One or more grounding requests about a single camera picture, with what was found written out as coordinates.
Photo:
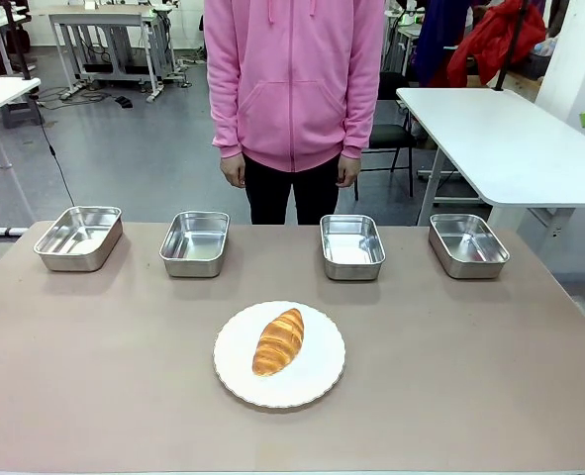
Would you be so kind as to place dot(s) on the golden brown bread roll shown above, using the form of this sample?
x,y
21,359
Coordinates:
x,y
278,342

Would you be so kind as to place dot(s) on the person's left forearm pink sleeve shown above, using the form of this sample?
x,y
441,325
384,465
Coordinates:
x,y
359,123

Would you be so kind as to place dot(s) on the person's right forearm pink sleeve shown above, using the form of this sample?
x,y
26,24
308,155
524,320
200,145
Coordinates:
x,y
226,123

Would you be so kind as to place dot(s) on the wide steel rectangular container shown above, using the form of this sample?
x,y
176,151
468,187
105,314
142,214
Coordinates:
x,y
81,236

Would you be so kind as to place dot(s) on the person's left hand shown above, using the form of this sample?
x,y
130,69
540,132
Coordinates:
x,y
349,172

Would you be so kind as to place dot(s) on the person's right hand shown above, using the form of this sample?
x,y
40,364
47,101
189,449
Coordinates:
x,y
232,170

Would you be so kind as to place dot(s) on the small white table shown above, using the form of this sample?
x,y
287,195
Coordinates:
x,y
5,91

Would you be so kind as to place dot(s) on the black stand pole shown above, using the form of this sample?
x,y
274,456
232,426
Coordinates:
x,y
19,44
511,44

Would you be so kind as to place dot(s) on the large white table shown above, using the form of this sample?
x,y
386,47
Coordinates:
x,y
500,143

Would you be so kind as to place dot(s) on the red jacket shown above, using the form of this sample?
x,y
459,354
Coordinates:
x,y
495,39

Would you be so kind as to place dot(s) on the grey power strip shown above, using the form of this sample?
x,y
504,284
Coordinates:
x,y
7,231

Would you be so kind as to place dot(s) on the black foot pedal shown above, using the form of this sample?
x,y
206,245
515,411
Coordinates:
x,y
124,102

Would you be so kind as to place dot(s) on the grey metal workbench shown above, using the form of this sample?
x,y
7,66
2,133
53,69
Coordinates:
x,y
104,20

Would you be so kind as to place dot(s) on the dark blue garment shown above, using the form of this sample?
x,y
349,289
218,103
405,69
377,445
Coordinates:
x,y
435,39

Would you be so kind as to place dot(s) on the black office chair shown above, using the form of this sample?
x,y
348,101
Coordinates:
x,y
391,133

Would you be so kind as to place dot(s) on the pink hoodie torso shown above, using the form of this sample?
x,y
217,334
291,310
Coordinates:
x,y
292,84

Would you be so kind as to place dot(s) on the black trousers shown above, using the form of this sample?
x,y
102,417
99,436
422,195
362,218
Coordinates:
x,y
272,198

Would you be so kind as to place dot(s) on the white scalloped round plate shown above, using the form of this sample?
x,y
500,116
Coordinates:
x,y
317,366

